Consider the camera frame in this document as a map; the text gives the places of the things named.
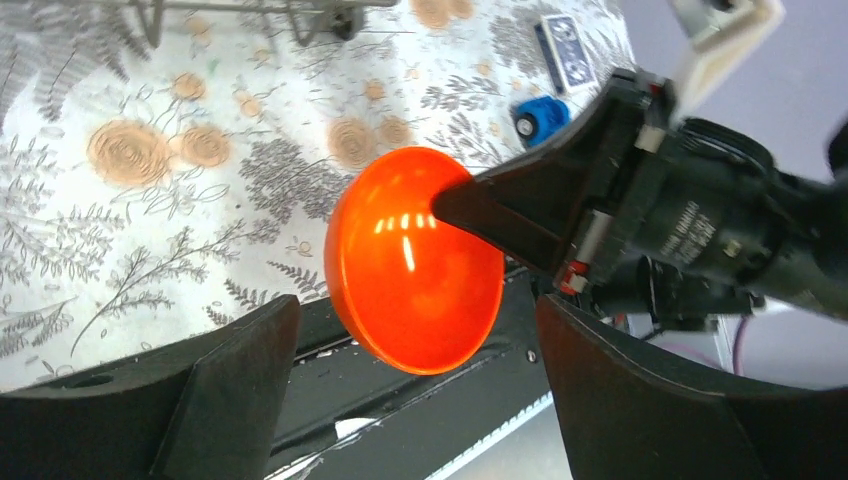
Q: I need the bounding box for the grey wire dish rack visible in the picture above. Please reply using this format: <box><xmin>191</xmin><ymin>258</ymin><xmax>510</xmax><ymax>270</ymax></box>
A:
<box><xmin>96</xmin><ymin>0</ymin><xmax>398</xmax><ymax>47</ymax></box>

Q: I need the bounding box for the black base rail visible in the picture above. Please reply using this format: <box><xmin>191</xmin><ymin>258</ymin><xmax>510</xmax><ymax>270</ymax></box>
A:
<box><xmin>266</xmin><ymin>266</ymin><xmax>549</xmax><ymax>479</ymax></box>

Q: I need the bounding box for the floral tablecloth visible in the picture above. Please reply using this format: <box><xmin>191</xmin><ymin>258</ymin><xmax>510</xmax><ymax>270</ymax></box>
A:
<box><xmin>1</xmin><ymin>1</ymin><xmax>632</xmax><ymax>391</ymax></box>

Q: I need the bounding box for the blue toy car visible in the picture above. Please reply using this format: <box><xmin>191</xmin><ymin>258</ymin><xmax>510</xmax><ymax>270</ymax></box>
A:
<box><xmin>513</xmin><ymin>96</ymin><xmax>571</xmax><ymax>148</ymax></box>

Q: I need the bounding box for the orange plastic bowl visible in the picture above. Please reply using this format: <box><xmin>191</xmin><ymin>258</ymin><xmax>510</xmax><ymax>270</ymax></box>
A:
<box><xmin>324</xmin><ymin>146</ymin><xmax>505</xmax><ymax>375</ymax></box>

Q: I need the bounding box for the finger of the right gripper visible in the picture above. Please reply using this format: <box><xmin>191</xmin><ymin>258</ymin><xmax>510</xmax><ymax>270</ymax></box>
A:
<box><xmin>432</xmin><ymin>111</ymin><xmax>610</xmax><ymax>273</ymax></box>

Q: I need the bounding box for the blue playing card box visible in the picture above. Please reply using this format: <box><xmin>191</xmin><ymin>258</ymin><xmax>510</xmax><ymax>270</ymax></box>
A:
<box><xmin>536</xmin><ymin>14</ymin><xmax>599</xmax><ymax>95</ymax></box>

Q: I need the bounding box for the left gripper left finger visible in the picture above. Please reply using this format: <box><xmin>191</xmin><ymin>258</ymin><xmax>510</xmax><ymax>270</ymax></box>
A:
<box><xmin>1</xmin><ymin>295</ymin><xmax>301</xmax><ymax>479</ymax></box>

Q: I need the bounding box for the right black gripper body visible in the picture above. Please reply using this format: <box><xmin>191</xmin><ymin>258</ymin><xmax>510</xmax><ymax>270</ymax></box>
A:
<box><xmin>556</xmin><ymin>68</ymin><xmax>788</xmax><ymax>331</ymax></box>

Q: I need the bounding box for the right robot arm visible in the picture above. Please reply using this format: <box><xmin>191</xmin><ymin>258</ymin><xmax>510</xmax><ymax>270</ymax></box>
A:
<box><xmin>432</xmin><ymin>68</ymin><xmax>847</xmax><ymax>330</ymax></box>

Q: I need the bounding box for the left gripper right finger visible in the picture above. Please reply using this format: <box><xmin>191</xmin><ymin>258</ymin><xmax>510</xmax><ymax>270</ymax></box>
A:
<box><xmin>535</xmin><ymin>295</ymin><xmax>847</xmax><ymax>479</ymax></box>

